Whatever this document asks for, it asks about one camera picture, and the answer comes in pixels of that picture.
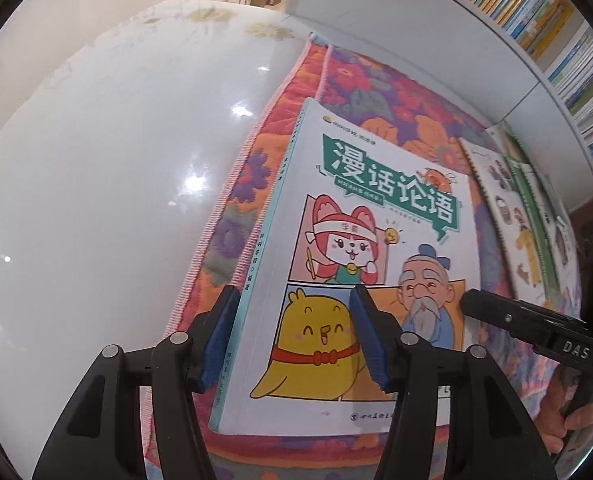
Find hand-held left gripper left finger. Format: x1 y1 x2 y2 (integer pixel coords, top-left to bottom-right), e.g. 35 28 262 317
31 285 242 480

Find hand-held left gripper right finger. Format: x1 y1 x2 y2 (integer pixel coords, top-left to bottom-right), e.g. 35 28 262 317
349 285 559 480

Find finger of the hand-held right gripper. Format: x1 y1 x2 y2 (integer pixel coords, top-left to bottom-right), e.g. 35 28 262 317
459 288 585 347

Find white book with yellow-robed man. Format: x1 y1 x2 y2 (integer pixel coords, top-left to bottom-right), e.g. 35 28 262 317
457 135 544 303

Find white book with armoured warrior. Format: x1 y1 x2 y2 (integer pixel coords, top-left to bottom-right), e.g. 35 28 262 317
519 160 580 302

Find comic book with yellow chick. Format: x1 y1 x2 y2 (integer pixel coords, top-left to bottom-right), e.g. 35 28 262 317
209 97 482 436

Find rows of shelved books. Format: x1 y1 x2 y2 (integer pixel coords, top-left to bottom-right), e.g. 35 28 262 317
411 0 593 176

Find person's right hand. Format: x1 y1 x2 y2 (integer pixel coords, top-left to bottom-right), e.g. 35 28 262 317
539 370 593 456

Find green cover book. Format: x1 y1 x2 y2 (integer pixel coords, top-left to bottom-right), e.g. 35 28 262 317
486 125 559 296

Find floral patterned mat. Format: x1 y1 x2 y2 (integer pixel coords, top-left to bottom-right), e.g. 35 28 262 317
146 35 593 480

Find white bookshelf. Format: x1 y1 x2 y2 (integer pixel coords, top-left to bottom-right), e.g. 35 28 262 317
286 0 593 186

